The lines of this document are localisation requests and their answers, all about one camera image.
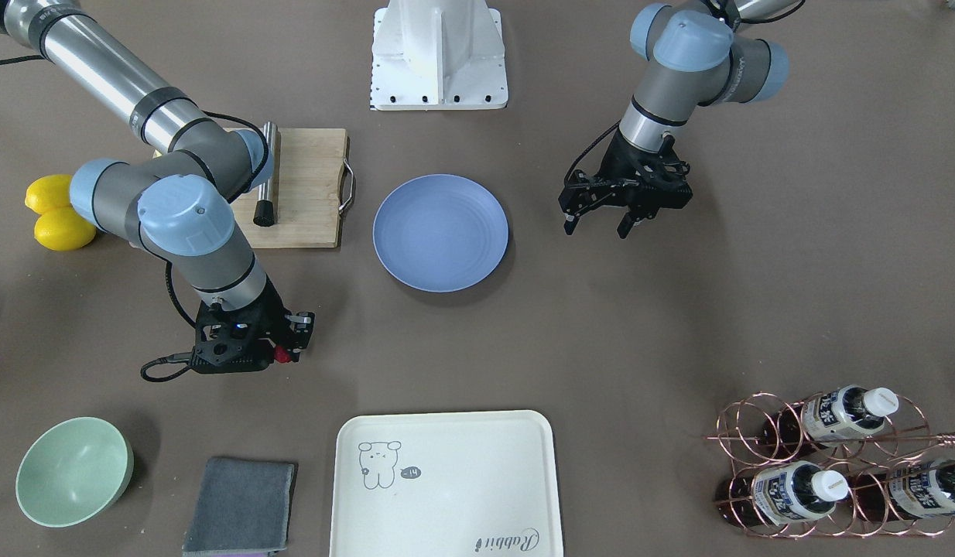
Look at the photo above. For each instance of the grey folded cloth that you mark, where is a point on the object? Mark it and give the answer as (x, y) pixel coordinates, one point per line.
(242, 509)

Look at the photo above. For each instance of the yellow lemon front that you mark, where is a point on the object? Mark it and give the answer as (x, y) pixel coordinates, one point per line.
(63, 229)

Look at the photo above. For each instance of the blue round plate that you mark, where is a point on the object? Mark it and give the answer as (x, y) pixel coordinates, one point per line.
(440, 233)

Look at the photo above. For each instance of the red strawberry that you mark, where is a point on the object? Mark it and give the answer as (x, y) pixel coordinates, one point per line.
(282, 355)

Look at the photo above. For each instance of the copper wire bottle rack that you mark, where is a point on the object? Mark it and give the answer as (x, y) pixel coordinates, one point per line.
(868, 463)

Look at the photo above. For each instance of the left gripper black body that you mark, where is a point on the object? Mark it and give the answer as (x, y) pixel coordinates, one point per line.
(623, 164)

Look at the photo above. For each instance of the cream rectangular tray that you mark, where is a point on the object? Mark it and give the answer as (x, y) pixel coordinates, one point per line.
(446, 484)

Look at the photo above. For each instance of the mint green bowl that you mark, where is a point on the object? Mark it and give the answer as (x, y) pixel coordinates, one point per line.
(73, 472)

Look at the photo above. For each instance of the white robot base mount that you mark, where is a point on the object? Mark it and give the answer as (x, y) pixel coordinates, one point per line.
(438, 55)

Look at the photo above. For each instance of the yellow lemon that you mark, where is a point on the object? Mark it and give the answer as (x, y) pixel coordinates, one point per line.
(63, 229)
(48, 193)

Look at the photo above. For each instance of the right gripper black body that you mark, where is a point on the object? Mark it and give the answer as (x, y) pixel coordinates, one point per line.
(270, 319)

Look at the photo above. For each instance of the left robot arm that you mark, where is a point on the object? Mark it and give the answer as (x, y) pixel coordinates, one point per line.
(696, 57)

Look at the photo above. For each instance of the dark bottle white label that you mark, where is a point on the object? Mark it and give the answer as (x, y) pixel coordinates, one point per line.
(780, 495)

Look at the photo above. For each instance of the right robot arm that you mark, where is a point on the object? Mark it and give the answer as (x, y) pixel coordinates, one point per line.
(103, 310)

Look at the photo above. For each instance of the yellow lemon rear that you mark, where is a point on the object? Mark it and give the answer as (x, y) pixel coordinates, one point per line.
(48, 193)

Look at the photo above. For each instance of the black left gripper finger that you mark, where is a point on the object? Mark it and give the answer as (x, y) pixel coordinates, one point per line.
(631, 218)
(572, 213)

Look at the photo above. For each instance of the dark bottle lower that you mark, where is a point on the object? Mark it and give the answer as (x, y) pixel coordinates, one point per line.
(914, 492)

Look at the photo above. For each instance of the knife sharpening steel rod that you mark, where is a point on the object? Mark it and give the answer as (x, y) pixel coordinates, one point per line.
(266, 207)

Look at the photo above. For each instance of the dark bottle behind rack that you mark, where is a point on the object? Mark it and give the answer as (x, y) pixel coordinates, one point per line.
(825, 420)

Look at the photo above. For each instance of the wooden cutting board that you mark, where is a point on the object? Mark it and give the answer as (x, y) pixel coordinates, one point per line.
(309, 173)

